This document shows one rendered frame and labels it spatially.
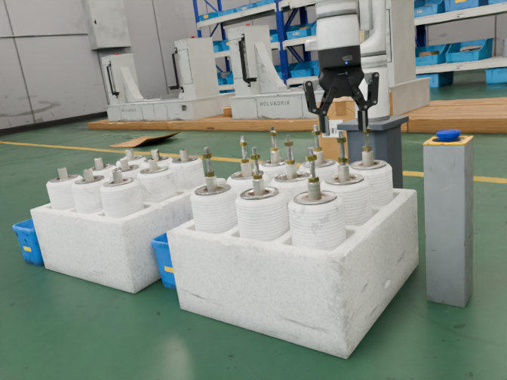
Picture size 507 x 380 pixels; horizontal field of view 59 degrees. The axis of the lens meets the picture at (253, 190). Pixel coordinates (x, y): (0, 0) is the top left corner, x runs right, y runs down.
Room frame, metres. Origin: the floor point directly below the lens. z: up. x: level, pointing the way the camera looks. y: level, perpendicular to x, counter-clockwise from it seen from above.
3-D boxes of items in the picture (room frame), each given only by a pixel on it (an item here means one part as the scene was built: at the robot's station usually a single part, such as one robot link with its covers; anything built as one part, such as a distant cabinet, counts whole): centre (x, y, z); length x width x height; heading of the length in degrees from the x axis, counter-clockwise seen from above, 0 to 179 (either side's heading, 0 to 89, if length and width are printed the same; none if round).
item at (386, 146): (1.25, -0.35, 0.15); 0.15 x 0.15 x 0.30; 44
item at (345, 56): (0.84, -0.18, 0.46); 0.08 x 0.08 x 0.09
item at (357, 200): (0.84, -0.18, 0.16); 0.10 x 0.10 x 0.18
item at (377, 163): (0.93, -0.25, 0.25); 0.08 x 0.08 x 0.01
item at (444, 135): (0.79, -0.36, 0.32); 0.04 x 0.04 x 0.02
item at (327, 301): (0.91, -0.08, 0.09); 0.39 x 0.39 x 0.18; 52
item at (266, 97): (3.48, -0.60, 0.45); 1.45 x 0.57 x 0.74; 44
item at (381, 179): (0.93, -0.25, 0.16); 0.10 x 0.10 x 0.18
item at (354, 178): (0.84, -0.18, 0.25); 0.08 x 0.08 x 0.01
